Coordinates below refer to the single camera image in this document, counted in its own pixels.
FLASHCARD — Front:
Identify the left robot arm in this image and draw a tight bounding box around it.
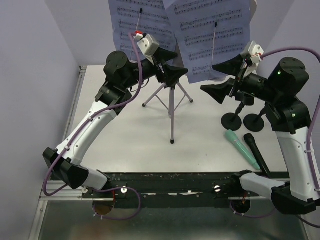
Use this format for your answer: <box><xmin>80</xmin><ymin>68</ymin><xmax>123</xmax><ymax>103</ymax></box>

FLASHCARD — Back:
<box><xmin>42</xmin><ymin>48</ymin><xmax>188</xmax><ymax>198</ymax></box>

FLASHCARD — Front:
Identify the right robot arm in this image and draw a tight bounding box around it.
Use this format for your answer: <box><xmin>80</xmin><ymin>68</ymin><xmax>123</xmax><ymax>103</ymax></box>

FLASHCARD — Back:
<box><xmin>201</xmin><ymin>56</ymin><xmax>320</xmax><ymax>215</ymax></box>

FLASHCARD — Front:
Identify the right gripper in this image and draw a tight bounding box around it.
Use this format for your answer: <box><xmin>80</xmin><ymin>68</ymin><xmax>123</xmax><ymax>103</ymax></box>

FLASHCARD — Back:
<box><xmin>200</xmin><ymin>52</ymin><xmax>281</xmax><ymax>104</ymax></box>

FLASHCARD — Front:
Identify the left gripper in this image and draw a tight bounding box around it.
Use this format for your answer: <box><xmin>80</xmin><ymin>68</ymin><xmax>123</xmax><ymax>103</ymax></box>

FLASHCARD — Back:
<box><xmin>122</xmin><ymin>46</ymin><xmax>188</xmax><ymax>90</ymax></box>

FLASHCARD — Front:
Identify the white music stand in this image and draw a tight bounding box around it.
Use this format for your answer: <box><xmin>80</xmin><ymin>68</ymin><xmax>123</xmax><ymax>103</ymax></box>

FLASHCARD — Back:
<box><xmin>119</xmin><ymin>0</ymin><xmax>258</xmax><ymax>145</ymax></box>

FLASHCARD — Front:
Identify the aluminium frame rail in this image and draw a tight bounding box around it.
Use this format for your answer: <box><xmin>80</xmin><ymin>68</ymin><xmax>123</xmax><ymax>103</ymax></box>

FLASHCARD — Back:
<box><xmin>27</xmin><ymin>65</ymin><xmax>276</xmax><ymax>240</ymax></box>

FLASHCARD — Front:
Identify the black mounting rail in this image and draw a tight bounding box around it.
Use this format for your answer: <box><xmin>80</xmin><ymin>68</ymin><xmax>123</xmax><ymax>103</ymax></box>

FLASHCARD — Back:
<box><xmin>82</xmin><ymin>172</ymin><xmax>250</xmax><ymax>209</ymax></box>

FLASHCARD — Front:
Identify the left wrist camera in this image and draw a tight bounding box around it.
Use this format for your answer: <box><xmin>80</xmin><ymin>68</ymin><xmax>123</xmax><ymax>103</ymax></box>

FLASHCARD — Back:
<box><xmin>134</xmin><ymin>30</ymin><xmax>160</xmax><ymax>64</ymax></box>

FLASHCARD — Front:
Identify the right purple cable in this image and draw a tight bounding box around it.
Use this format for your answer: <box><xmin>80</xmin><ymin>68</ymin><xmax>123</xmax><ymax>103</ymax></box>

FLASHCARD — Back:
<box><xmin>229</xmin><ymin>46</ymin><xmax>320</xmax><ymax>227</ymax></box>

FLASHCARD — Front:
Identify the green microphone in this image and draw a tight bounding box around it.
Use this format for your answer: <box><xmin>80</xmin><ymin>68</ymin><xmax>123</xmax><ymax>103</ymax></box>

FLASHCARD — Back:
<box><xmin>224</xmin><ymin>129</ymin><xmax>261</xmax><ymax>171</ymax></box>

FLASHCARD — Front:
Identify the sheet music page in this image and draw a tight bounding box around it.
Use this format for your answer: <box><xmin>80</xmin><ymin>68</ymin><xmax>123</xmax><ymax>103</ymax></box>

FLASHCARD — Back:
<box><xmin>163</xmin><ymin>0</ymin><xmax>252</xmax><ymax>84</ymax></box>
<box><xmin>108</xmin><ymin>0</ymin><xmax>177</xmax><ymax>61</ymax></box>

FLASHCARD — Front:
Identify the black microphone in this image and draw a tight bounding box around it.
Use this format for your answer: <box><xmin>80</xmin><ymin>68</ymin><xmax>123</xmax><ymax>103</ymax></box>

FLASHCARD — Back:
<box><xmin>243</xmin><ymin>133</ymin><xmax>271</xmax><ymax>178</ymax></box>

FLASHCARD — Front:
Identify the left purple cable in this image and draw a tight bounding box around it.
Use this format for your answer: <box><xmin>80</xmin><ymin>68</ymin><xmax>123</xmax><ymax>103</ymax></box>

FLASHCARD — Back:
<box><xmin>42</xmin><ymin>31</ymin><xmax>146</xmax><ymax>221</ymax></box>

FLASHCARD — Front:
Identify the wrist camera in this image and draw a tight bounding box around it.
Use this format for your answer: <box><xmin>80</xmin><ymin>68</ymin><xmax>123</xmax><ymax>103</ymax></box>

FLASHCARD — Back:
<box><xmin>134</xmin><ymin>30</ymin><xmax>160</xmax><ymax>64</ymax></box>
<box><xmin>240</xmin><ymin>40</ymin><xmax>264</xmax><ymax>78</ymax></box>

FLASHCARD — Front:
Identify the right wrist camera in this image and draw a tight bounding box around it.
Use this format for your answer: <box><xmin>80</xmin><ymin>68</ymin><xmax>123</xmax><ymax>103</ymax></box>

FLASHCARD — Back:
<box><xmin>240</xmin><ymin>40</ymin><xmax>264</xmax><ymax>78</ymax></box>

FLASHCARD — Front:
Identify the purple cable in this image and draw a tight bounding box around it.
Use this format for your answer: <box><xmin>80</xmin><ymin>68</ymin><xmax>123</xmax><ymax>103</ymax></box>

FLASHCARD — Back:
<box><xmin>229</xmin><ymin>46</ymin><xmax>320</xmax><ymax>227</ymax></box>
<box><xmin>42</xmin><ymin>31</ymin><xmax>146</xmax><ymax>221</ymax></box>

